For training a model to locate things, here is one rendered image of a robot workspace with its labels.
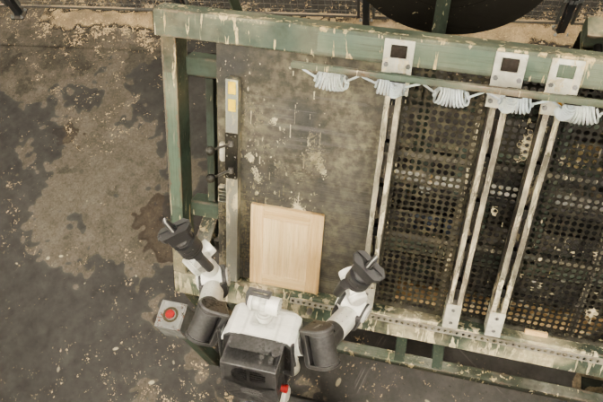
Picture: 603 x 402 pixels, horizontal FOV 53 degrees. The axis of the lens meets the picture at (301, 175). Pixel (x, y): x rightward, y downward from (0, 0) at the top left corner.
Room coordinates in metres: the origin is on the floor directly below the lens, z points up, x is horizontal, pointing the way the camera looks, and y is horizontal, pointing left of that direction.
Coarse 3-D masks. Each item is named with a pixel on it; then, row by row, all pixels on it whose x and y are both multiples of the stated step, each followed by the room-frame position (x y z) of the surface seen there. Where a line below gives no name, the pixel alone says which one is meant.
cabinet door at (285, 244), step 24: (264, 216) 1.11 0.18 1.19; (288, 216) 1.09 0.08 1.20; (312, 216) 1.06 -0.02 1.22; (264, 240) 1.05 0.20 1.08; (288, 240) 1.02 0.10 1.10; (312, 240) 1.00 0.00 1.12; (264, 264) 0.99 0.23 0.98; (288, 264) 0.96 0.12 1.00; (312, 264) 0.93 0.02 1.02; (288, 288) 0.89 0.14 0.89; (312, 288) 0.86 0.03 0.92
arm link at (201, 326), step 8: (208, 296) 0.78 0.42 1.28; (200, 312) 0.69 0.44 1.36; (192, 320) 0.68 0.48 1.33; (200, 320) 0.67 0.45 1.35; (208, 320) 0.66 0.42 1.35; (216, 320) 0.66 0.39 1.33; (192, 328) 0.65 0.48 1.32; (200, 328) 0.64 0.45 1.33; (208, 328) 0.64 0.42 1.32; (192, 336) 0.63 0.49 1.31; (200, 336) 0.62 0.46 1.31; (208, 336) 0.62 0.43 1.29
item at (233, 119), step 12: (240, 84) 1.45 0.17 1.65; (228, 96) 1.42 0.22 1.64; (240, 96) 1.43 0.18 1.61; (240, 108) 1.41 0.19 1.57; (228, 120) 1.37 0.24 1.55; (240, 120) 1.38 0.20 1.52; (228, 132) 1.34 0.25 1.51; (228, 180) 1.23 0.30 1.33; (228, 192) 1.20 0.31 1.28; (228, 204) 1.17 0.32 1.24; (228, 216) 1.14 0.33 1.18; (228, 228) 1.11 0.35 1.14; (228, 240) 1.08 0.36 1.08; (228, 252) 1.05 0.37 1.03; (228, 264) 1.01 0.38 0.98
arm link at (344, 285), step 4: (344, 268) 0.74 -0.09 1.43; (348, 268) 0.74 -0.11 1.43; (340, 272) 0.74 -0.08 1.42; (344, 272) 0.73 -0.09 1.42; (340, 276) 0.72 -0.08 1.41; (344, 276) 0.71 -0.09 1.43; (344, 280) 0.69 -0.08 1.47; (340, 284) 0.67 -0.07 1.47; (344, 284) 0.67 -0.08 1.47; (348, 284) 0.67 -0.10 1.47; (336, 288) 0.67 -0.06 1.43; (340, 288) 0.66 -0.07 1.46; (344, 288) 0.66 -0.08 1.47; (348, 288) 0.66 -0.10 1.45; (352, 288) 0.65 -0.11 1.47; (336, 292) 0.67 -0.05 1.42; (340, 292) 0.66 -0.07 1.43; (344, 292) 0.66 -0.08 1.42; (348, 292) 0.66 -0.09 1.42; (352, 292) 0.65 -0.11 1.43; (356, 292) 0.64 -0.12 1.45; (360, 292) 0.64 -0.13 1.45; (336, 296) 0.66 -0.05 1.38; (340, 296) 0.66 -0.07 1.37; (348, 296) 0.65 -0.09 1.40
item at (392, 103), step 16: (384, 48) 1.30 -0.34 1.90; (384, 64) 1.27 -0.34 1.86; (400, 64) 1.26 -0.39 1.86; (400, 96) 1.22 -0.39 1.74; (384, 112) 1.20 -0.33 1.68; (384, 128) 1.16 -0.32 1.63; (384, 144) 1.13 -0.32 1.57; (384, 160) 1.11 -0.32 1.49; (384, 176) 1.08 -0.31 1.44; (384, 192) 1.02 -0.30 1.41; (384, 208) 0.98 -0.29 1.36; (384, 224) 0.97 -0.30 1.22; (368, 240) 0.91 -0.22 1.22; (368, 288) 0.78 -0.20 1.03
